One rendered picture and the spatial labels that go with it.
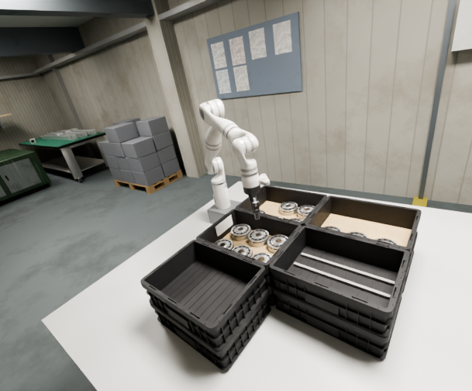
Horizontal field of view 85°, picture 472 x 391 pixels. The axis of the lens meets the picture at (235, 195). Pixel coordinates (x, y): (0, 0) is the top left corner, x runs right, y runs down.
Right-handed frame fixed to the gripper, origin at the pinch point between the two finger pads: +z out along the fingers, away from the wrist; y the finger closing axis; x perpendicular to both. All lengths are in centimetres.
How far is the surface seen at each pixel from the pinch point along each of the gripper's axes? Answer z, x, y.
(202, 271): 17.6, -28.2, 10.2
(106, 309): 30, -77, 8
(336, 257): 17.6, 28.6, 18.5
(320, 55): -56, 114, -202
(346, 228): 17.6, 41.5, 1.3
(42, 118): -31, -472, -674
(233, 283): 17.7, -15.3, 21.2
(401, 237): 18, 59, 15
